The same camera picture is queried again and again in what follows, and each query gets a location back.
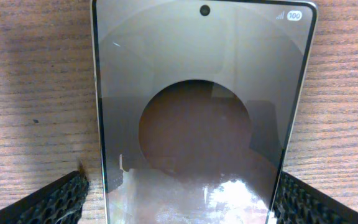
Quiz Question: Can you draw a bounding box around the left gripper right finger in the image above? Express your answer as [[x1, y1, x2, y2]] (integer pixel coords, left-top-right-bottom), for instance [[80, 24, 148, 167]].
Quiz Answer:
[[272, 171, 358, 224]]

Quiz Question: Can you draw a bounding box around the Galaxy S25 Ultra smartphone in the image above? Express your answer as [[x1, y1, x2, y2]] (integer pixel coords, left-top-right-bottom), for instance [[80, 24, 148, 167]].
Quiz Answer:
[[91, 0, 318, 223]]

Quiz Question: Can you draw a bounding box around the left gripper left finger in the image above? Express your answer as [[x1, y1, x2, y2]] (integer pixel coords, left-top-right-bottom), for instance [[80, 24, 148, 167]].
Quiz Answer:
[[0, 170, 90, 224]]

